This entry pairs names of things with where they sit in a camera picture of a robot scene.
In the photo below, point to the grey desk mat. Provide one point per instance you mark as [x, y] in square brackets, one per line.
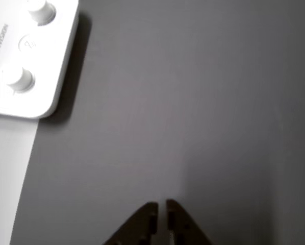
[167, 102]

